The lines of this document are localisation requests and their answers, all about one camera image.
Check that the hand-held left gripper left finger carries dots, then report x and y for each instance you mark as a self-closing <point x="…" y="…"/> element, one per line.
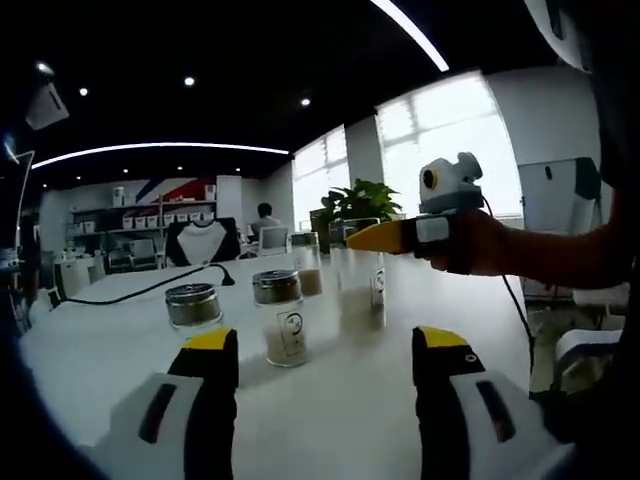
<point x="165" y="415"/>

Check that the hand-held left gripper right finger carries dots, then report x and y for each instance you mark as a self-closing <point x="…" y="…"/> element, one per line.
<point x="465" y="415"/>

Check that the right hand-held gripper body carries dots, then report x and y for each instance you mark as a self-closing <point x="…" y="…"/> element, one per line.
<point x="450" y="192"/>

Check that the tall seasoning bottle white contents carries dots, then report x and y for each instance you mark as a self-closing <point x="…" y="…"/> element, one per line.
<point x="360" y="310"/>

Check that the seasoning bottle brown contents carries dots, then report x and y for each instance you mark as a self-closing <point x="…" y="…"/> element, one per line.
<point x="311" y="282"/>

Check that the glass seasoning bottle white powder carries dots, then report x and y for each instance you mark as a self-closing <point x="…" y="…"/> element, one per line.
<point x="285" y="345"/>
<point x="192" y="305"/>

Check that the person's right hand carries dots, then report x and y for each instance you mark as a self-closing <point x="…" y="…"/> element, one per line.
<point x="480" y="245"/>

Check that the green leafy plant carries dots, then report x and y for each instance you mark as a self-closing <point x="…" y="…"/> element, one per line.
<point x="365" y="200"/>

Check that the brown cardboard box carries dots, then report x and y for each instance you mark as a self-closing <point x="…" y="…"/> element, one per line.
<point x="320" y="230"/>

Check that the white cabinet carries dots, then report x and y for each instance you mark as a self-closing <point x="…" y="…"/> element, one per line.
<point x="555" y="200"/>

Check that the straight linear ceiling light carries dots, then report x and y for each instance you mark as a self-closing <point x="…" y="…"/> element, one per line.
<point x="415" y="32"/>

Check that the white canister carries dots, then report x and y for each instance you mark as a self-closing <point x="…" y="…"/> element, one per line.
<point x="118" y="196"/>
<point x="210" y="192"/>

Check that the white black-sleeved shirt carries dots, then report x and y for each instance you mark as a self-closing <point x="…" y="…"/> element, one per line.
<point x="202" y="242"/>

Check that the metal storage shelf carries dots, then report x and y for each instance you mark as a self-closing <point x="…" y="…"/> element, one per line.
<point x="145" y="220"/>

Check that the row of white storage boxes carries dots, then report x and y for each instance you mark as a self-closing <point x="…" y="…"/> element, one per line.
<point x="170" y="219"/>

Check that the curved linear ceiling light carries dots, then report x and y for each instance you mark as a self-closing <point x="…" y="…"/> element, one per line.
<point x="150" y="146"/>

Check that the ceiling air vent panel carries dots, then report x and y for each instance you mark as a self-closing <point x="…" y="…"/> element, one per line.
<point x="46" y="106"/>

